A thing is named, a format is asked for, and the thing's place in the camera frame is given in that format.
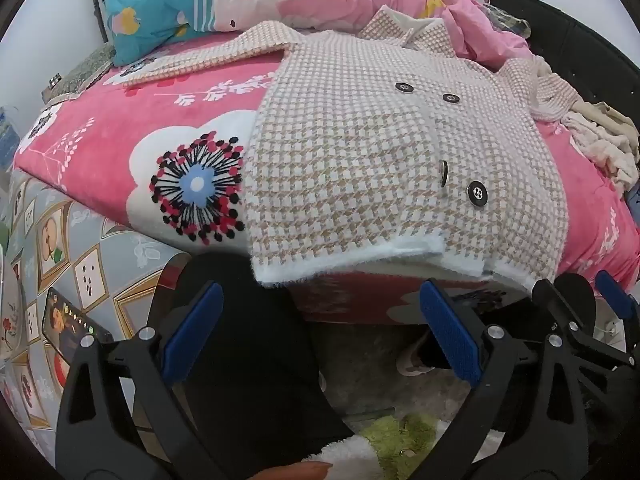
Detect person's black trousers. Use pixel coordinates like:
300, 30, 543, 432
147, 252, 356, 480

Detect white fluffy cloth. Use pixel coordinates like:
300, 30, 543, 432
305, 435, 386, 480

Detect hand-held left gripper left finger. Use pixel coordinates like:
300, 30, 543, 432
54, 281, 224, 480

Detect grey picture-frame print sheet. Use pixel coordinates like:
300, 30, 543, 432
0, 167, 181, 441

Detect pink floral blanket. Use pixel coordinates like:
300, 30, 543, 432
14, 30, 640, 326

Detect dark patterned garment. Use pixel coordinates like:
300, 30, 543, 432
480, 2, 531, 41

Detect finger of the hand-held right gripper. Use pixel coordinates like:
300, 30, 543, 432
594, 270, 640, 321
531, 277, 640, 376

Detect green white fluffy slipper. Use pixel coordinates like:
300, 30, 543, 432
360, 412, 451, 471

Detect black padded headboard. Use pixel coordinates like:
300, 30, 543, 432
487, 0, 640, 111

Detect beige crumpled clothes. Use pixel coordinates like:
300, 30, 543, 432
560, 100, 640, 193

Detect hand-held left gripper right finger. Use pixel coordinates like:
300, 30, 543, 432
405, 279, 632, 480

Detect grey-green patterned cloth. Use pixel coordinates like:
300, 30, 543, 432
42, 42, 118, 103

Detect beige houndstooth knit coat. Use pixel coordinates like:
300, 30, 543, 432
117, 5, 581, 293

